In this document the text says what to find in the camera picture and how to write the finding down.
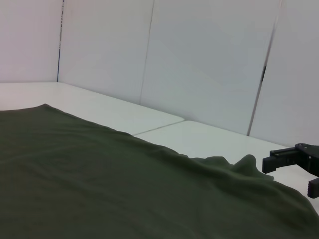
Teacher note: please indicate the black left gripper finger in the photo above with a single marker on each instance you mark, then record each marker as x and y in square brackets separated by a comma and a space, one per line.
[314, 188]
[281, 159]

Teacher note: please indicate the dark green t-shirt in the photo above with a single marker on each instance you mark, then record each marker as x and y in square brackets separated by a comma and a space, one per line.
[99, 186]

